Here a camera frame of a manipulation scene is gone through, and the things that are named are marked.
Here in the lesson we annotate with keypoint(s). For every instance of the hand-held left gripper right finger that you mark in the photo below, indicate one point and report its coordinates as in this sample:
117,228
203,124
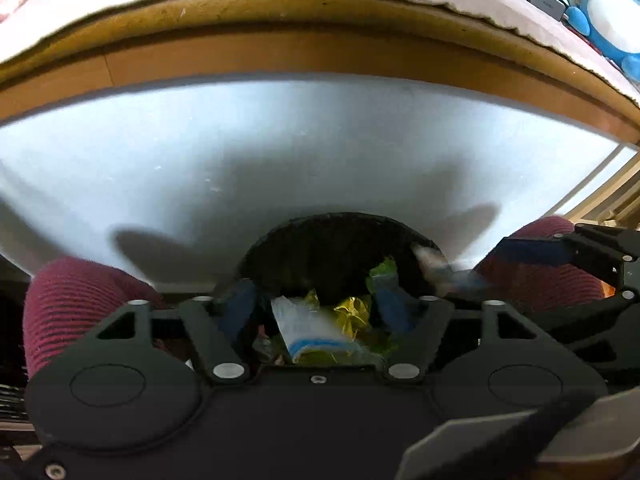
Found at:
395,307

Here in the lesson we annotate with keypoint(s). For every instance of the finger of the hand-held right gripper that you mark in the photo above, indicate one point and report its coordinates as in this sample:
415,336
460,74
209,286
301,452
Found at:
535,251
575,320

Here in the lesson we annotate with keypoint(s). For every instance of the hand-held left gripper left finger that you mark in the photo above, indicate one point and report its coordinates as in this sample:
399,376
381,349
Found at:
239,307

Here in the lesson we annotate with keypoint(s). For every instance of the gold snack bag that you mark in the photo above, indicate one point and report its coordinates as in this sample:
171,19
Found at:
352,312

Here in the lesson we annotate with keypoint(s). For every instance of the white blue plastic packet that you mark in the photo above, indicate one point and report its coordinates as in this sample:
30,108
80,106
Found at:
310,325

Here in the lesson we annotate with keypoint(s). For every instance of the black trash bin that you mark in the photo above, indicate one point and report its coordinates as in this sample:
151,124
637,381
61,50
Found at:
320,245

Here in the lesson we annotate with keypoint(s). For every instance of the person's right leg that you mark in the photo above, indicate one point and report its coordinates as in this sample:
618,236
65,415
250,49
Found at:
540,280

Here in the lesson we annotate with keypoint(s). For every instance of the green white packet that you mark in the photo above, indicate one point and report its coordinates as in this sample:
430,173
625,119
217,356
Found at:
382,272

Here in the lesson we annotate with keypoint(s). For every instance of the grey flat device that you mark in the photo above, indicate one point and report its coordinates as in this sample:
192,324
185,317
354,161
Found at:
547,4

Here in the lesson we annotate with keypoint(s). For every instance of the large blue plush cat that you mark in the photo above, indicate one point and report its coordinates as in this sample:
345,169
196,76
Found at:
612,15

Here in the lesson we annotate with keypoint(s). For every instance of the wooden slatted frame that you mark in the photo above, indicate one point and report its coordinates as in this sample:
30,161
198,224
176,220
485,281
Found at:
610,185

